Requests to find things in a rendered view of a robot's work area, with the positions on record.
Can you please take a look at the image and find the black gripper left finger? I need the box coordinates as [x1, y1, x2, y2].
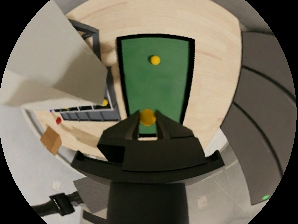
[100, 110, 140, 140]

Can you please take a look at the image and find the green tray with black rim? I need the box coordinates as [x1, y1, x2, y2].
[116, 33, 195, 124]

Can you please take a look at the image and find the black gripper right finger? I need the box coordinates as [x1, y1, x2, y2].
[155, 110, 195, 139]

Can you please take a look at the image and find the white curved cover panel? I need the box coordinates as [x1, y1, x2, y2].
[0, 0, 122, 122]

